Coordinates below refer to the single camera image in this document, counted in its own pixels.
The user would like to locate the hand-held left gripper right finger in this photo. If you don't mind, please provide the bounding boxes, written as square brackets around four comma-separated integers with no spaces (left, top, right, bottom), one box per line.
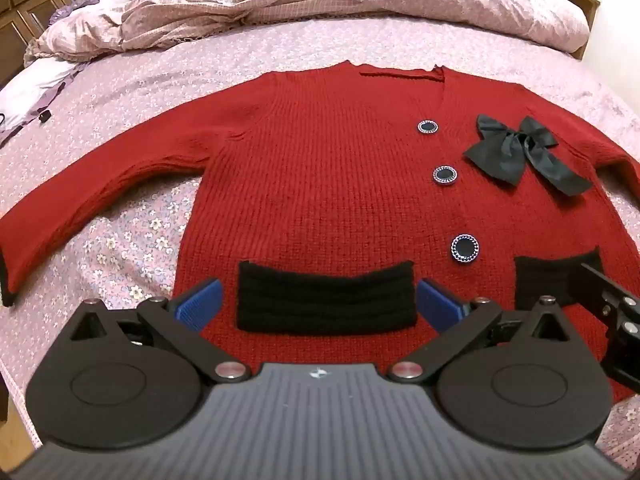
[387,277,574,382]

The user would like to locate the white pillow with purple ruffle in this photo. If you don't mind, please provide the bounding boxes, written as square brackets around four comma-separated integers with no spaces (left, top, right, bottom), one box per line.
[0,57,86,147]

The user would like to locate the wooden dresser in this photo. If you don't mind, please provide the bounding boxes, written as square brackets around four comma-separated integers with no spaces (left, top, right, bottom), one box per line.
[520,0,602,61]

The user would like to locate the wooden headboard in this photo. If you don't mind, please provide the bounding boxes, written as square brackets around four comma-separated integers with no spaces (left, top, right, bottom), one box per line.
[0,0,132,86]

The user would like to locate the pink floral bed sheet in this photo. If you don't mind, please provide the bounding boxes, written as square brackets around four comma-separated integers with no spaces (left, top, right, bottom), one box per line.
[0,10,640,471]

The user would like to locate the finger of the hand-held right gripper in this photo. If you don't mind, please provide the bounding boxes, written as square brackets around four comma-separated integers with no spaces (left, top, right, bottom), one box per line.
[579,260,640,334]
[599,325,640,397]

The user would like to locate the purple ruffled pillow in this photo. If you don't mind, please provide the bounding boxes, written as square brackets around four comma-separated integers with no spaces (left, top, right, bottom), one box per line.
[47,0,126,28]

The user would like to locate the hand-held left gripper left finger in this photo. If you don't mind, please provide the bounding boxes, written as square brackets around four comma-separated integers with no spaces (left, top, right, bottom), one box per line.
[67,279,252,382]

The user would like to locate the red knit cardigan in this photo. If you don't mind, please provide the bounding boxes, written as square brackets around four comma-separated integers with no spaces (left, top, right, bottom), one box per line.
[0,60,640,406]

